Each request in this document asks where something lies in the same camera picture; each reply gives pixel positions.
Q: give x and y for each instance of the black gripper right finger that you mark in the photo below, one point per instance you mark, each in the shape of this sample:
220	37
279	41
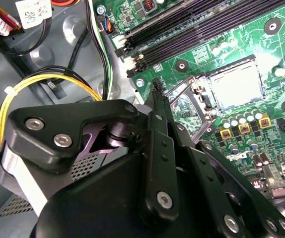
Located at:
208	169

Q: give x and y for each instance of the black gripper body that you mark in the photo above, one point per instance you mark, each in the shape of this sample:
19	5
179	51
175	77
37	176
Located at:
95	205

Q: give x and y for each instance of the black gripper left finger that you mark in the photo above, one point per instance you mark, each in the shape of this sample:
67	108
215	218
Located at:
45	134

